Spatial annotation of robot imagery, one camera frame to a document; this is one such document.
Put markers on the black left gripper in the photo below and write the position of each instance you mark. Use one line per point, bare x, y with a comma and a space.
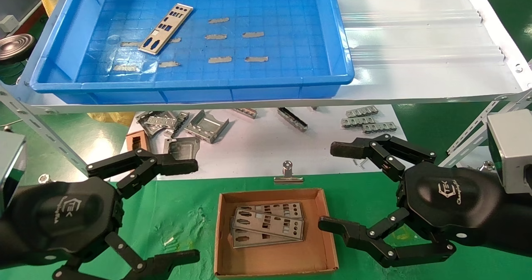
62, 217

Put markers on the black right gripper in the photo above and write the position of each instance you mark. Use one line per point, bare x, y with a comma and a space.
449, 197

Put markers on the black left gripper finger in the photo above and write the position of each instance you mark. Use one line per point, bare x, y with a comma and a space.
174, 165

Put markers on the silver metal IO shield plate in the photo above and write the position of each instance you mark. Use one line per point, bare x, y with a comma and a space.
257, 208
259, 226
170, 30
249, 241

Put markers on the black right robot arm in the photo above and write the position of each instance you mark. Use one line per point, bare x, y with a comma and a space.
517, 222

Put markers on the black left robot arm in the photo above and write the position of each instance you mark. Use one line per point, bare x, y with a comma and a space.
4, 242

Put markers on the brown cardboard box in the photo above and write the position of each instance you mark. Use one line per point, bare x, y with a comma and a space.
274, 259

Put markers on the blue plastic tray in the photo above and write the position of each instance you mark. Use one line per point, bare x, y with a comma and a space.
282, 10

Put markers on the small white box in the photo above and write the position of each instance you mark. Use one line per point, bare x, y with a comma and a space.
7, 23

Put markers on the small white scrap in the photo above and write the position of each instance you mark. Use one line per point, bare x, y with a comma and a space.
169, 241

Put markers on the green table cloth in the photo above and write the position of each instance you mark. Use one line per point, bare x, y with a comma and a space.
187, 201

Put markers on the silver binder clip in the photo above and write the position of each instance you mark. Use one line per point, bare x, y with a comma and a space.
288, 178
486, 166
43, 179

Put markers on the short silver metal strip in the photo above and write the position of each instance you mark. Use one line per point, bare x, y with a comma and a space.
246, 113

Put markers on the dark metal strip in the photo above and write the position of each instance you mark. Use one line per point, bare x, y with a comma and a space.
293, 120

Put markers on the white paper sheet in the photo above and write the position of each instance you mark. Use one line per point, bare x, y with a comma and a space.
270, 147

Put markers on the white shelf board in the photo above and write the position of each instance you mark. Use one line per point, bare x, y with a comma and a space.
415, 84

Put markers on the slotted metal angle strut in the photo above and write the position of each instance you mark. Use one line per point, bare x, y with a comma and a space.
37, 126
474, 134

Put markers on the black round disc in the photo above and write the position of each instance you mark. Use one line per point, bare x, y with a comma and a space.
14, 47

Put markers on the grey square metal bracket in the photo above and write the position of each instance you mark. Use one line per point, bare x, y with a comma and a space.
183, 147

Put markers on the perforated metal bracket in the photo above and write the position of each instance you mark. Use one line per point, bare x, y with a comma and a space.
182, 120
156, 122

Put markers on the small brown cardboard frame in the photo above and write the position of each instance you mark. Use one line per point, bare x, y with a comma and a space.
135, 141

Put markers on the grey folded metal bracket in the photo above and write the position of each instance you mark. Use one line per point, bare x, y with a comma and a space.
205, 127

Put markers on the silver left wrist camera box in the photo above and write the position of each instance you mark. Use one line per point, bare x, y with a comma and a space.
10, 163

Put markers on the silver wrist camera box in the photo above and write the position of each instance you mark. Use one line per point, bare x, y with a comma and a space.
513, 147
10, 163

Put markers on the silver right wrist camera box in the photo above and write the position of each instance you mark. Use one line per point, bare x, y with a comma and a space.
513, 147

